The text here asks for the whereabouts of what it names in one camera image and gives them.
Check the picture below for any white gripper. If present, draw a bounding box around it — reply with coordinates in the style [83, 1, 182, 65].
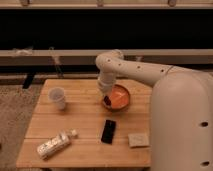
[98, 79, 115, 100]

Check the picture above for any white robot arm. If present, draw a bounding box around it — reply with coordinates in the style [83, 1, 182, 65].
[95, 50, 213, 171]

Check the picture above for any orange ceramic bowl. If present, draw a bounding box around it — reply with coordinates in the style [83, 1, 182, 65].
[102, 84, 130, 111]

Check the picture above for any black smartphone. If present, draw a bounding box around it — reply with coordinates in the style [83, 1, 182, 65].
[101, 120, 116, 144]

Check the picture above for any translucent plastic cup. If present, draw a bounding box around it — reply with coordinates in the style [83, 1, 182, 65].
[48, 87, 66, 110]

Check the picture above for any wooden table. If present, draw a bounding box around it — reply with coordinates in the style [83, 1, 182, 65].
[16, 79, 151, 168]

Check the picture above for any beige square sponge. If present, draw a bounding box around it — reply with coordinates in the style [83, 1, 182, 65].
[128, 133, 149, 148]

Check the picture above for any clear plastic bottle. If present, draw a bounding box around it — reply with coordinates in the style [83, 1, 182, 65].
[37, 129, 78, 159]

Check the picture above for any long wooden beam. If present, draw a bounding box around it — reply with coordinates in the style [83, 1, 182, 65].
[0, 49, 213, 66]

